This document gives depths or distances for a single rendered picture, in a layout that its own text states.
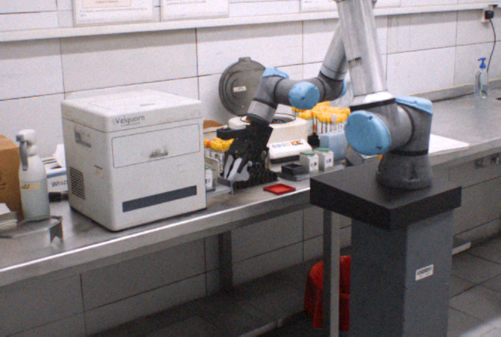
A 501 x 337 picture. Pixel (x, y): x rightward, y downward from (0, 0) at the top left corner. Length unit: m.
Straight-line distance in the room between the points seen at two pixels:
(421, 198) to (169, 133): 0.65
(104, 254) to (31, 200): 0.28
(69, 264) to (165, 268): 1.03
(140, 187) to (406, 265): 0.71
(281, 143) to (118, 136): 0.82
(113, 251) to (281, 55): 1.35
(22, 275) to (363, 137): 0.86
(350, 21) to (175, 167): 0.57
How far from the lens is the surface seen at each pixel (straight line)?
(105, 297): 2.55
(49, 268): 1.63
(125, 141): 1.68
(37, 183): 1.84
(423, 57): 3.43
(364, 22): 1.70
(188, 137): 1.77
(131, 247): 1.71
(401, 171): 1.82
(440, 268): 1.95
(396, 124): 1.71
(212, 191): 1.87
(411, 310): 1.90
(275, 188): 2.02
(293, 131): 2.36
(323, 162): 2.19
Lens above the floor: 1.47
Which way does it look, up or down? 14 degrees down
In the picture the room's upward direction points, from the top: 1 degrees counter-clockwise
